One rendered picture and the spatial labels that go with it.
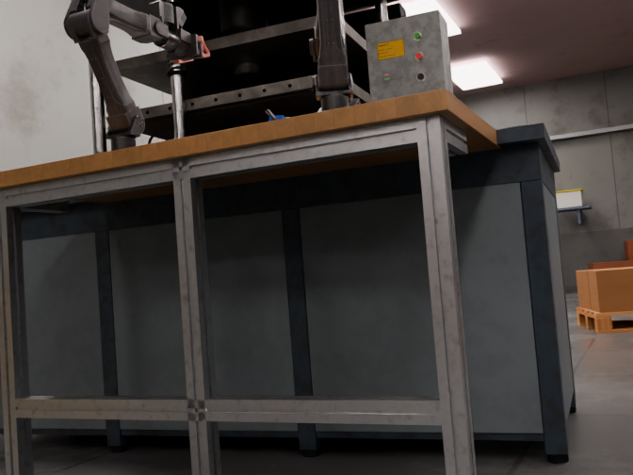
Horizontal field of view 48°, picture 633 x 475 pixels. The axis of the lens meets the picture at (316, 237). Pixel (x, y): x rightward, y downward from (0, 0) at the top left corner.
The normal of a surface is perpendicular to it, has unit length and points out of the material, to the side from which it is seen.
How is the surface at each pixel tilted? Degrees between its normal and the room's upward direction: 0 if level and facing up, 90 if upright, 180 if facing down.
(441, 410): 90
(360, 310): 90
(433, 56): 90
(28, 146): 90
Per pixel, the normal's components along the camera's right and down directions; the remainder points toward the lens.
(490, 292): -0.37, -0.03
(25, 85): 0.90, -0.10
